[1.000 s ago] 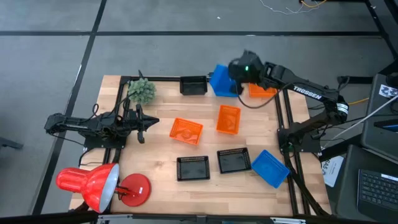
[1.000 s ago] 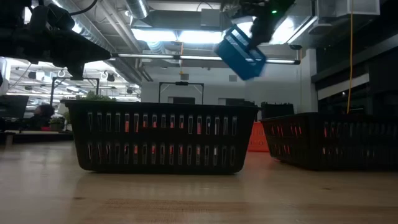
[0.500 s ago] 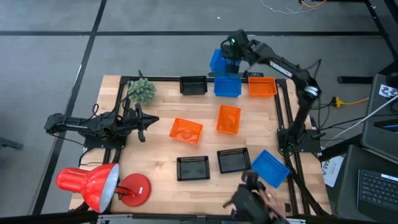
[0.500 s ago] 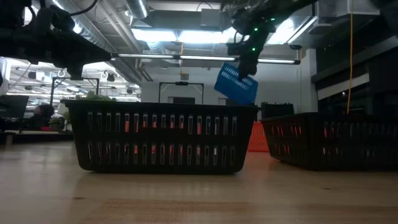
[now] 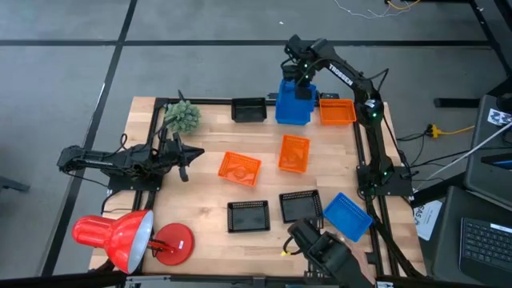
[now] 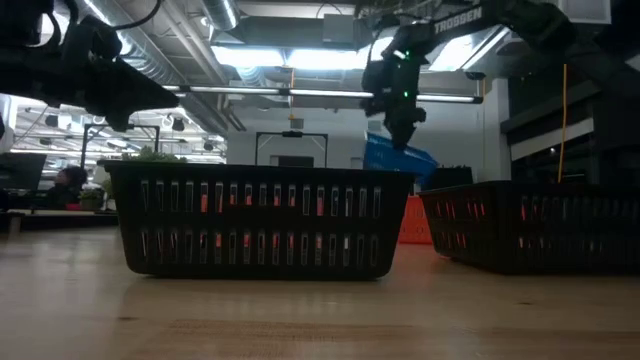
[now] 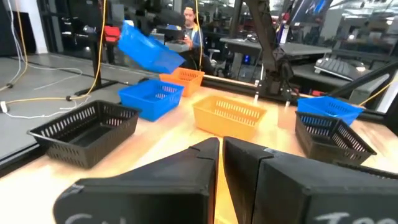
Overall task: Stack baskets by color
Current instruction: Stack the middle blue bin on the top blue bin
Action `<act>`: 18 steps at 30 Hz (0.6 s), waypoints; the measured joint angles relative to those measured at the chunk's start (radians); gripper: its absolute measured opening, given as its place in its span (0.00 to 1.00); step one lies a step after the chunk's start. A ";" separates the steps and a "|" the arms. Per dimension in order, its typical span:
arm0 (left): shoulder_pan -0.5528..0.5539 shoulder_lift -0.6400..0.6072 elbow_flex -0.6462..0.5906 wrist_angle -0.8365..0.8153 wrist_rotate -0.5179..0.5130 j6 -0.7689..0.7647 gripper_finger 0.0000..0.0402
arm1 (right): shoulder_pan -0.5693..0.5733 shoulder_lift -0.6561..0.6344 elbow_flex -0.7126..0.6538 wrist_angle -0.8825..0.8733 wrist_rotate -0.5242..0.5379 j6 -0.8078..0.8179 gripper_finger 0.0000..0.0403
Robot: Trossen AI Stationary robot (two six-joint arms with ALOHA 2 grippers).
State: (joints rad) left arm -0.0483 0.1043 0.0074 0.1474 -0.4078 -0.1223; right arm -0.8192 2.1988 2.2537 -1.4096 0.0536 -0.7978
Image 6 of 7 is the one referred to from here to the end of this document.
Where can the long LED light bar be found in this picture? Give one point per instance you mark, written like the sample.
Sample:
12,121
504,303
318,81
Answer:
300,92

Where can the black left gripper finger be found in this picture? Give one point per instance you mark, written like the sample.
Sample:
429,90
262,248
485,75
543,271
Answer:
115,117
140,92

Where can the green artificial succulent plant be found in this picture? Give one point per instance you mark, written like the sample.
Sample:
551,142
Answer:
152,155

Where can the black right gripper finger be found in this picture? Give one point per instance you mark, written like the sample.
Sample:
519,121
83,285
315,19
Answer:
414,127
396,131

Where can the black slotted plastic basket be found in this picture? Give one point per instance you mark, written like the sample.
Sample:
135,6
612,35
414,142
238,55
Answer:
260,225
540,225

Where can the orange plastic basket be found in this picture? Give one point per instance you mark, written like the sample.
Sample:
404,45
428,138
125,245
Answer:
415,220

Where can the small potted green plant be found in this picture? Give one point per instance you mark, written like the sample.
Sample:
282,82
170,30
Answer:
91,199

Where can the black metal stand frame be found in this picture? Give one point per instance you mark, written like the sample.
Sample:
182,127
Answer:
291,135

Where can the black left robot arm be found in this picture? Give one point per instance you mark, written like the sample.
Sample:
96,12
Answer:
25,65

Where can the small black plastic basket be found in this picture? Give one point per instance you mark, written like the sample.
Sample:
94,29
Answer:
450,177

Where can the dark shelf unit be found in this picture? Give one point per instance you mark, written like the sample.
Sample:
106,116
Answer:
560,130

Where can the black computer monitor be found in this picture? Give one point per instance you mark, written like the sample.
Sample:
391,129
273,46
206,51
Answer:
21,171

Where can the blue plastic packet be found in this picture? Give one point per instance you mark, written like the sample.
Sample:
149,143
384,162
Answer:
395,159

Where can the person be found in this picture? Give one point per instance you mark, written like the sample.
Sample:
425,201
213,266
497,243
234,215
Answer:
65,187

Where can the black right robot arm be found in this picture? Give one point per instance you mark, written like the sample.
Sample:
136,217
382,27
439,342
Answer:
530,25

